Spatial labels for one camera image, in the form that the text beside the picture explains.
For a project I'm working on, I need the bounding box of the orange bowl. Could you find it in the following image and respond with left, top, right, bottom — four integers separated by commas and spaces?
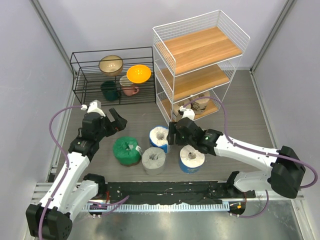
126, 64, 152, 84

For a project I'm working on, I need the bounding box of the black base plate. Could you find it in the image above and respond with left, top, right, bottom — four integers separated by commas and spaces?
94, 181, 256, 205

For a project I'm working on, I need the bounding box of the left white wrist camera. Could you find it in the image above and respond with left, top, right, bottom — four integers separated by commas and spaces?
80, 100, 106, 117

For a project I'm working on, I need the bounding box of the grey wrapped paper roll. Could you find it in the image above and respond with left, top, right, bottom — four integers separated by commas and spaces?
141, 147, 166, 176

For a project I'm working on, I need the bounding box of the dark green mug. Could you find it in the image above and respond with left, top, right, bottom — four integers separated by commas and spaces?
100, 81, 121, 102

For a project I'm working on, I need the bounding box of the pink mug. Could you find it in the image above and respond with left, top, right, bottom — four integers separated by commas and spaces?
119, 75, 140, 97

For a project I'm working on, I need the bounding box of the aluminium front rail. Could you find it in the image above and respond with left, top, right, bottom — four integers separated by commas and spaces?
31, 182, 303, 215

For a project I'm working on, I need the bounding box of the brown paper roll with print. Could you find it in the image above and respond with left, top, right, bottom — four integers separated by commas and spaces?
189, 91, 210, 115

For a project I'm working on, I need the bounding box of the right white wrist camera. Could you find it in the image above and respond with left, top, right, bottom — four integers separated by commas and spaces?
178, 106, 195, 121

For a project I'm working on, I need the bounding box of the blue white paper roll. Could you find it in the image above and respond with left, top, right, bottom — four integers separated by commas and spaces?
149, 125, 171, 154

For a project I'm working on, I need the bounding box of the grey ribbed mug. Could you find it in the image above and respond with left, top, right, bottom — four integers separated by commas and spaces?
201, 129, 207, 136

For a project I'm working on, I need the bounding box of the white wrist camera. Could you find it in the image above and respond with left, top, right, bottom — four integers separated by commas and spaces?
178, 106, 195, 121
80, 100, 106, 117

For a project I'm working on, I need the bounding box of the white wire three-tier shelf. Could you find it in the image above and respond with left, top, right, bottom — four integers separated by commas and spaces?
152, 10, 250, 122

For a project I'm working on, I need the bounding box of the purple cable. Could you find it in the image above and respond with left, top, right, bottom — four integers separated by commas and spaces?
37, 105, 130, 240
180, 96, 319, 220

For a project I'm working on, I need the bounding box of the black wire rack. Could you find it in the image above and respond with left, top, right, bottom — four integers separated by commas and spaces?
69, 46, 156, 106

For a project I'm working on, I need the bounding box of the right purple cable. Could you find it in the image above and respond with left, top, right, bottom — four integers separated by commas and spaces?
180, 96, 319, 220

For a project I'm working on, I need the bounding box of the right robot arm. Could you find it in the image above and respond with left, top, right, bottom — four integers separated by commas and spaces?
167, 117, 306, 199

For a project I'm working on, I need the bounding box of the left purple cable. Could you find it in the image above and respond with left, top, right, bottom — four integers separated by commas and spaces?
37, 105, 130, 240

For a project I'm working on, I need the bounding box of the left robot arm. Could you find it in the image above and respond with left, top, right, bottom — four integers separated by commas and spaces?
25, 105, 127, 240

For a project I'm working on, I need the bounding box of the green wrapped paper roll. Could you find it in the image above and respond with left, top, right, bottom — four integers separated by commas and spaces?
112, 136, 142, 167

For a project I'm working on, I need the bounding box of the blue paper roll with pictures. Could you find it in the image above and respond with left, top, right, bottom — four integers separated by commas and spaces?
178, 145, 205, 174

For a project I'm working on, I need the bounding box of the tan glossy bowl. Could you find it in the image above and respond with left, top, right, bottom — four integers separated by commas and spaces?
98, 55, 124, 77

